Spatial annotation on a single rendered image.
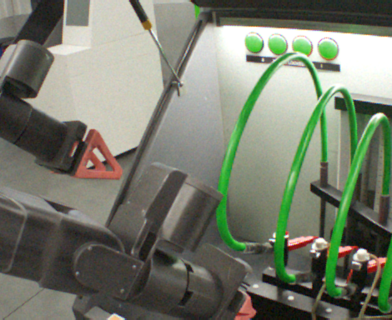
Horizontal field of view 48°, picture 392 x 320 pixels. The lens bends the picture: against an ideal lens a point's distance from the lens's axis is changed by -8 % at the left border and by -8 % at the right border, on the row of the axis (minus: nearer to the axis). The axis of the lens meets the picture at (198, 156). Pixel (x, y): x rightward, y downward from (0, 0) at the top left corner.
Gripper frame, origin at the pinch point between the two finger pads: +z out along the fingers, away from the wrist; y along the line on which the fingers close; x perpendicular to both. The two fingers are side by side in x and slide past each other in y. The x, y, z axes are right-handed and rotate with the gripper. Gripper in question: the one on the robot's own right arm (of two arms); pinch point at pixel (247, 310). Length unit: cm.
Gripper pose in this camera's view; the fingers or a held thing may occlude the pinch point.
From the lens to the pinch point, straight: 56.3
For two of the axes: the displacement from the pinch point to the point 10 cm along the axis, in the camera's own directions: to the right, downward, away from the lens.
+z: 6.1, 4.2, 6.8
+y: 4.9, -8.7, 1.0
